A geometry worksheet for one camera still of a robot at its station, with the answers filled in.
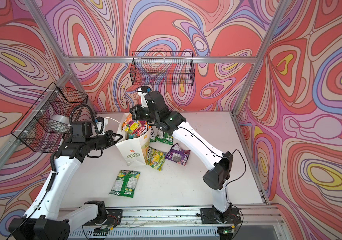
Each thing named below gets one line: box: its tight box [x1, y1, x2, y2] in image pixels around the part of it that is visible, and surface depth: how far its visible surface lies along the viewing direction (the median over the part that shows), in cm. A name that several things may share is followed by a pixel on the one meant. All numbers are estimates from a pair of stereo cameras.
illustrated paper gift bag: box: [115, 112, 152, 166], surface depth 76 cm
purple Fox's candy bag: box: [165, 143, 191, 166], surface depth 94 cm
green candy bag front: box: [108, 169, 141, 198], surface depth 84 cm
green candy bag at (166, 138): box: [149, 128, 174, 145], surface depth 103 cm
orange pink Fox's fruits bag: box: [121, 113, 151, 139], surface depth 72 cm
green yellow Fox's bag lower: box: [145, 147, 167, 171], surface depth 93 cm
